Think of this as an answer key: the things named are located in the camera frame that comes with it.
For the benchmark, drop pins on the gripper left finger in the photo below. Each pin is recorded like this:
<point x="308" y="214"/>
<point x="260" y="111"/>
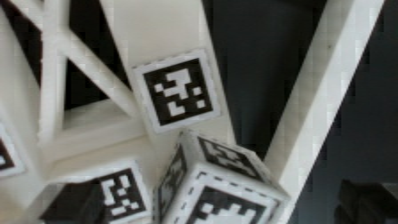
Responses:
<point x="77" y="206"/>

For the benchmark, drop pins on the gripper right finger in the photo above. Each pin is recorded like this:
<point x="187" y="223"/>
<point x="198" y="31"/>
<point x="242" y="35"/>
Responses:
<point x="368" y="203"/>

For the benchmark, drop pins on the white chair seat part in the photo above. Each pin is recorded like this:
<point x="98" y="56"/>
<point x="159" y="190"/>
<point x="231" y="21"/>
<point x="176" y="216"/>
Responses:
<point x="118" y="168"/>

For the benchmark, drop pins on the white chair leg block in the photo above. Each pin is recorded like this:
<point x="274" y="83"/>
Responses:
<point x="217" y="189"/>

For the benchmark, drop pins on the white chair back part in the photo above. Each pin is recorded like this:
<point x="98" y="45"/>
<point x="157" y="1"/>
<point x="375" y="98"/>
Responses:
<point x="66" y="97"/>

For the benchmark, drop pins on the white chair back bar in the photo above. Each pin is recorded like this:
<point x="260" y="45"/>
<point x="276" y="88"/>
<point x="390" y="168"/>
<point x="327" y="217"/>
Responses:
<point x="162" y="39"/>

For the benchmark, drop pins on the white U-shaped fence frame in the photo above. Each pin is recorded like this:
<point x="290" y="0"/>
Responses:
<point x="334" y="53"/>

